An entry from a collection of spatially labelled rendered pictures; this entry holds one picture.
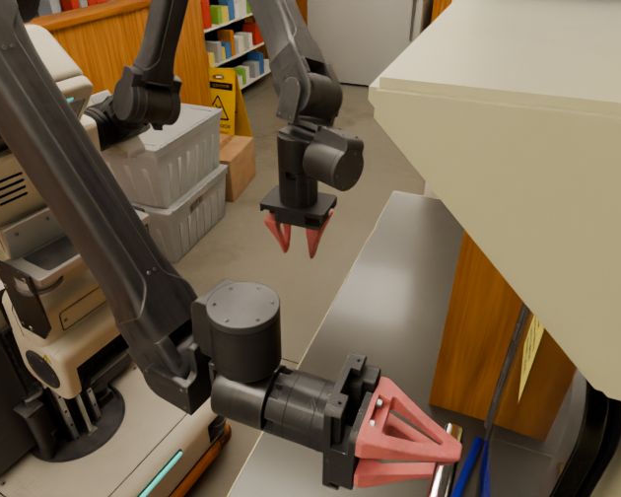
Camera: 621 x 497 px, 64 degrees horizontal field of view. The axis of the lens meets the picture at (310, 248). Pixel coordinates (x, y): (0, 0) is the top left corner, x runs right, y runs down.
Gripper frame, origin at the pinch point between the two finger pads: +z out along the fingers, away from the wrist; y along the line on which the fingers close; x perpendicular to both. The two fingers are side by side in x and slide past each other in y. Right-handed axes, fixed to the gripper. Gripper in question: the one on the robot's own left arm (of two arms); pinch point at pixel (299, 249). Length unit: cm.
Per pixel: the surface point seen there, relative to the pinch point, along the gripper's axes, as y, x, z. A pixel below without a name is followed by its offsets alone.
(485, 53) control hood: 25, -42, -41
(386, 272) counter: 10.7, 19.9, 15.8
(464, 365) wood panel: 27.9, -9.3, 6.2
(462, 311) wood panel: 26.1, -9.3, -3.0
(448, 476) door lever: 27.3, -37.7, -10.9
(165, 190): -116, 112, 67
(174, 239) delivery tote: -115, 112, 94
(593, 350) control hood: 30, -46, -33
